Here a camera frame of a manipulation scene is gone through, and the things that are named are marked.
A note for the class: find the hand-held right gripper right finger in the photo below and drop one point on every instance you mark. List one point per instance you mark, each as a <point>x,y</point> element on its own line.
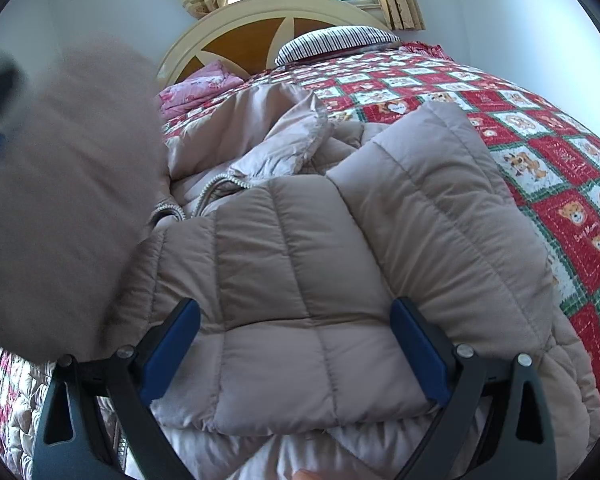
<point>417,347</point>

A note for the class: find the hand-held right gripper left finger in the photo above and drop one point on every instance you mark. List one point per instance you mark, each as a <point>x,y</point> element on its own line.
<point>172,345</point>

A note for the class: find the beige puffer jacket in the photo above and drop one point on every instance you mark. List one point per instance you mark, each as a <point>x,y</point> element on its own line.
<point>300,240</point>

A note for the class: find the pink folded blanket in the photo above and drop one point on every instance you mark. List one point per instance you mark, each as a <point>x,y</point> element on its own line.
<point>195,87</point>

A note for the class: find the red patchwork bear quilt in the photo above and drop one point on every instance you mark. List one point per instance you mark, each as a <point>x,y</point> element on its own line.
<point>555,160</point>

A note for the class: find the cream and wood headboard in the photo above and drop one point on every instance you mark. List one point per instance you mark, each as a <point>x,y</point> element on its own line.
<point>240,42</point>

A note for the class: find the red patterned cloth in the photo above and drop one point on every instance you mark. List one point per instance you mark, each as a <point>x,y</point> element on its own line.
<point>422,47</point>

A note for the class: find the striped pillow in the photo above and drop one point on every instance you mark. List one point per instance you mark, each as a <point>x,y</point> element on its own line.
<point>330,42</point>

